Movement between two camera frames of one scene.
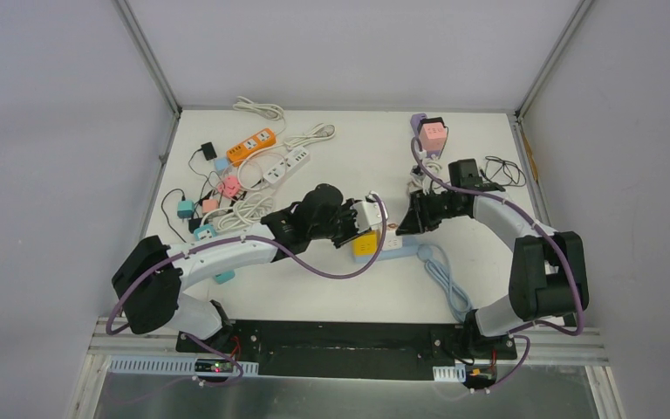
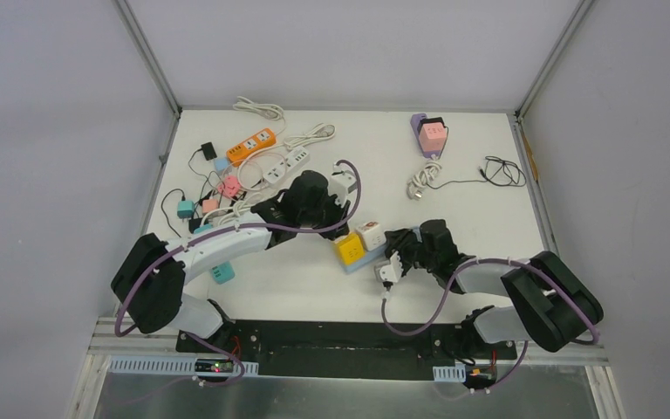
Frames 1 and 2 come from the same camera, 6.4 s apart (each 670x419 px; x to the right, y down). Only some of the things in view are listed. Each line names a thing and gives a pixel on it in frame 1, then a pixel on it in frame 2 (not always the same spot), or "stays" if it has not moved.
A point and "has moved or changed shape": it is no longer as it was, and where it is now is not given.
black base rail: [397, 350] stays
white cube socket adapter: [392, 240] has moved or changed shape
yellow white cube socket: [365, 246] has moved or changed shape
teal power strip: [225, 276] stays
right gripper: [418, 221] -> [397, 240]
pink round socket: [229, 187] stays
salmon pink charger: [209, 205] stays
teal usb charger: [185, 209] stays
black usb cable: [183, 198] stays
